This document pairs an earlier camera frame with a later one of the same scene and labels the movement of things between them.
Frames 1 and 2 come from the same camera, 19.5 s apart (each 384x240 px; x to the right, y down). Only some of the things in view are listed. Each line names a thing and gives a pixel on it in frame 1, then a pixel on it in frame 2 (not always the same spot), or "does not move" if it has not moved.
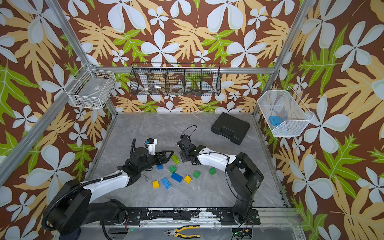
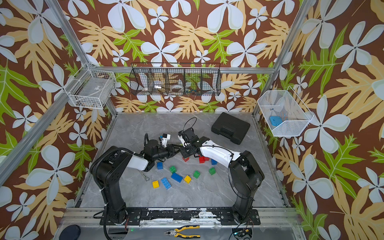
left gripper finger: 133,146 -> 146,140
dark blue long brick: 176,177 does not move
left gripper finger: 162,156 -> 176,148
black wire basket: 177,79 does not move
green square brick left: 172,169 does not move
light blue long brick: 166,183 does not move
